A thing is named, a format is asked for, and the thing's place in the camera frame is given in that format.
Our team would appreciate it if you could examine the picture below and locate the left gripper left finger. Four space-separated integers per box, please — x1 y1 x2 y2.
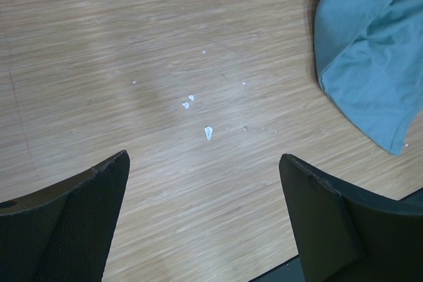
1 150 130 281

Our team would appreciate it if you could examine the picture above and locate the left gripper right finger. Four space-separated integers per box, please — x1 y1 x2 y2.
279 154 422 281

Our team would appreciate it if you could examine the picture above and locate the grey-blue t shirt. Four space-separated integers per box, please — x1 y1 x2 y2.
314 0 422 155

